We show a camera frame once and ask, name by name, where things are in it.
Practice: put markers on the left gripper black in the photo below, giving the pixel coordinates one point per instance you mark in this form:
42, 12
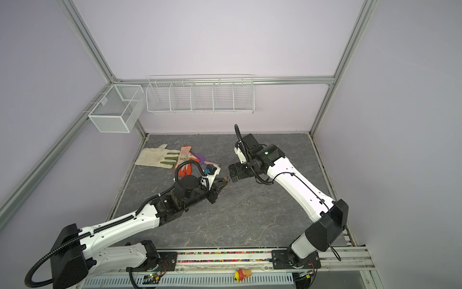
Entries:
214, 189

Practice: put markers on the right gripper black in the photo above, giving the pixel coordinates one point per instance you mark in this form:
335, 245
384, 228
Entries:
241, 173

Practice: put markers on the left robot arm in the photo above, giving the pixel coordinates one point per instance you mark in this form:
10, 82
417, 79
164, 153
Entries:
81, 253

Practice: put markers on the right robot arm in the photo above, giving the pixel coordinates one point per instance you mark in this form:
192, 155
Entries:
269, 165

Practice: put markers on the purple pink toy shovel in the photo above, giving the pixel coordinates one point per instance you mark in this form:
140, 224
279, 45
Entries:
202, 160

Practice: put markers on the red white work glove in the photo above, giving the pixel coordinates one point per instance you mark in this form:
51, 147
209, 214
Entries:
185, 155

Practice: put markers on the cream green work glove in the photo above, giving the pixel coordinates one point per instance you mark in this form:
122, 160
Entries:
158, 157

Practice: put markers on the white mesh box basket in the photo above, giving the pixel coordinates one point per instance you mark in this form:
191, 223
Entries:
119, 108

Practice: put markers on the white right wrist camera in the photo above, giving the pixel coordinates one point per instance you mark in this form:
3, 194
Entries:
238, 151

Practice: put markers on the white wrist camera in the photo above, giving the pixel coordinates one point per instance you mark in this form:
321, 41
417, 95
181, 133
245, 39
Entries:
238, 151
211, 171

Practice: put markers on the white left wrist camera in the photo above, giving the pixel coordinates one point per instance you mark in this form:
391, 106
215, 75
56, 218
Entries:
211, 171

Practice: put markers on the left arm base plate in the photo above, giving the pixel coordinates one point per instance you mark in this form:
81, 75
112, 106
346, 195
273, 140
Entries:
164, 260

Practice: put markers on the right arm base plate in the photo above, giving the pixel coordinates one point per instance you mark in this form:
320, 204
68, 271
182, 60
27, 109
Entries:
284, 259

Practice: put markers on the white wire shelf basket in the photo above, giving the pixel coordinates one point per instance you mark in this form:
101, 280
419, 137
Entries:
200, 94

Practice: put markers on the white vented cable duct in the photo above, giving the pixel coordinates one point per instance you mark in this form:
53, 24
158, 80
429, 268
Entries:
273, 280

